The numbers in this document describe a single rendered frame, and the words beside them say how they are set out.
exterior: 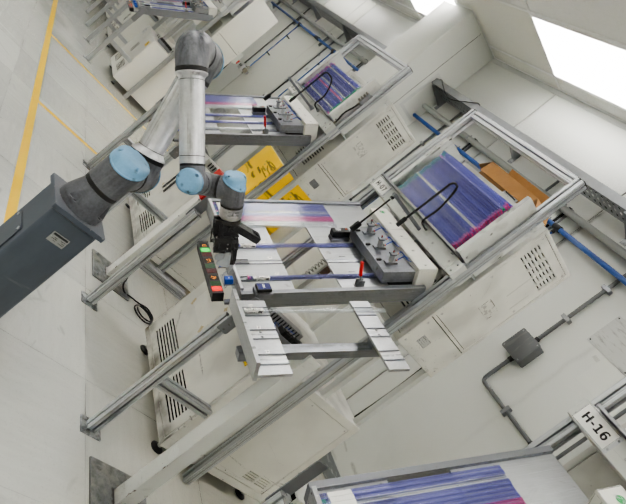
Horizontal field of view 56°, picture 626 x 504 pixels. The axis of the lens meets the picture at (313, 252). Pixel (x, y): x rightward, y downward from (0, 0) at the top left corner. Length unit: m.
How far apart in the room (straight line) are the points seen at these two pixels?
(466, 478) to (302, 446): 1.15
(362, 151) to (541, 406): 1.75
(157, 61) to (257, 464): 4.71
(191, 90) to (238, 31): 4.78
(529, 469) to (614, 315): 2.09
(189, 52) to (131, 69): 4.72
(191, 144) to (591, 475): 1.47
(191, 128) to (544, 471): 1.35
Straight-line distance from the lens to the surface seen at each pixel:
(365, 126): 3.53
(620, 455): 1.77
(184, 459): 2.03
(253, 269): 2.16
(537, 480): 1.75
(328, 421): 2.58
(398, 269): 2.24
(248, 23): 6.56
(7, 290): 2.00
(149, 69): 6.53
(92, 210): 1.85
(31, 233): 1.87
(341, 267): 2.28
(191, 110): 1.79
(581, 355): 3.65
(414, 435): 3.77
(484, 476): 1.66
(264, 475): 2.73
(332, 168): 3.56
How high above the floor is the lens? 1.21
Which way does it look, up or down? 6 degrees down
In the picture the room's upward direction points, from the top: 52 degrees clockwise
